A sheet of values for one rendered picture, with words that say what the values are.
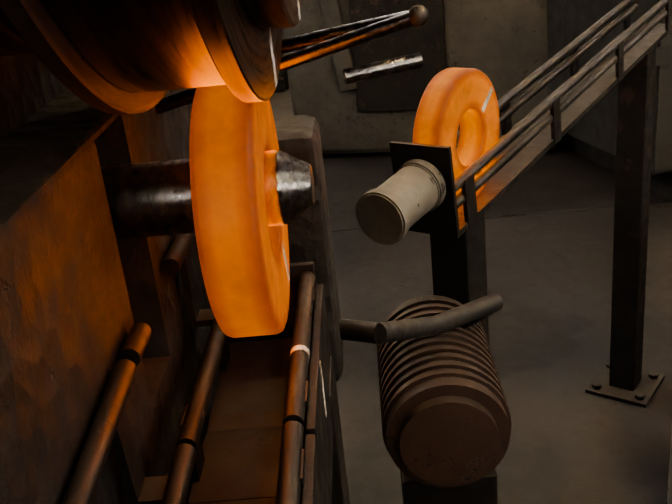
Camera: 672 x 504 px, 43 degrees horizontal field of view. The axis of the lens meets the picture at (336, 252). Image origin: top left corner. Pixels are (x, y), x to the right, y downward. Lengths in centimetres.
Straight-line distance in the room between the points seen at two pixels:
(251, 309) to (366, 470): 117
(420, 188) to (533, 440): 87
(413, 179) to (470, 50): 228
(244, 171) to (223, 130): 3
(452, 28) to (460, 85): 220
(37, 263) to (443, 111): 61
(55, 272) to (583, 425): 140
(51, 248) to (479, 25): 281
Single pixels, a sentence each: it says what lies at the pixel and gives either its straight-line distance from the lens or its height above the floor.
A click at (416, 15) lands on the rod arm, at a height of 90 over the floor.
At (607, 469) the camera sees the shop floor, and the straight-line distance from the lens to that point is 161.
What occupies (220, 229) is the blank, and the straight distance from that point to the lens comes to 44.
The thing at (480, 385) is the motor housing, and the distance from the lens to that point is 86.
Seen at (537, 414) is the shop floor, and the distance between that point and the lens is 174.
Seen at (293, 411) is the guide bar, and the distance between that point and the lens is 49.
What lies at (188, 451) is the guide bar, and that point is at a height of 70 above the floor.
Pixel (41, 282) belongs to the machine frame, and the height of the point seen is 84.
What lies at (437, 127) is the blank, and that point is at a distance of 92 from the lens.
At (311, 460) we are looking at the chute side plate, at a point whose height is 70.
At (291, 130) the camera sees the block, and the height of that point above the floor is 80.
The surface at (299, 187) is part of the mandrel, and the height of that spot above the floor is 83.
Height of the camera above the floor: 98
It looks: 23 degrees down
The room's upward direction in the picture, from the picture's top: 6 degrees counter-clockwise
